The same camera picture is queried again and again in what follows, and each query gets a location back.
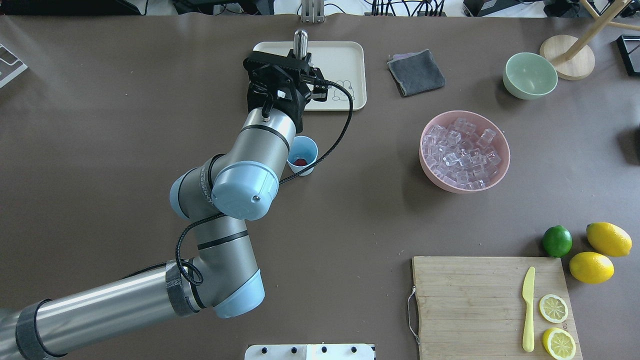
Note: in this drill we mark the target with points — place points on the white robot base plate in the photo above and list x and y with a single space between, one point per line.
311 351

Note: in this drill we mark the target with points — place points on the lemon half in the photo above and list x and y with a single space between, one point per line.
553 308
559 344

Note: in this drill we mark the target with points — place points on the yellow lemon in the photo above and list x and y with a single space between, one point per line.
590 267
609 239

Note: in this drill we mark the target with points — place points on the pink bowl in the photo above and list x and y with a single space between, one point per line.
465 182

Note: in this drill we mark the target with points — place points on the green lime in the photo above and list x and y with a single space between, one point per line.
557 241

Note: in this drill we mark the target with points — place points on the steel muddler rod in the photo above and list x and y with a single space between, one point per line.
300 44

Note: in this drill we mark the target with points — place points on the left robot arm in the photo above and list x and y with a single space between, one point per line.
217 199

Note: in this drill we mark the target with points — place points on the light blue plastic cup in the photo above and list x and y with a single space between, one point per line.
303 152

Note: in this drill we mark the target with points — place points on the yellow plastic knife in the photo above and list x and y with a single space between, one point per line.
528 287

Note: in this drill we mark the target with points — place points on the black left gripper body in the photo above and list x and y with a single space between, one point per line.
302 108

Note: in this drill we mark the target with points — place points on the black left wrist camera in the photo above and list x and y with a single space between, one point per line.
320 86

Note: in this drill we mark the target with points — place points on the clear ice cube pile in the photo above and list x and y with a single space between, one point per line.
462 152

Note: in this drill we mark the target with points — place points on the wooden cutting board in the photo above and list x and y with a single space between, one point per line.
471 307

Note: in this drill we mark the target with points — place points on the red strawberry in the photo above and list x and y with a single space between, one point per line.
300 162

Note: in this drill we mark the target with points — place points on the cream rabbit tray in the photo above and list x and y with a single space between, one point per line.
341 62

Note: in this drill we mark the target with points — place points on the grey folded cloth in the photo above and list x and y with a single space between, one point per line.
416 72

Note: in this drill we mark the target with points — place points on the wooden cup tree stand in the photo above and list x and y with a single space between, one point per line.
571 57

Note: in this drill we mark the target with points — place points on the green ceramic bowl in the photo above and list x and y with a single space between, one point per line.
529 76

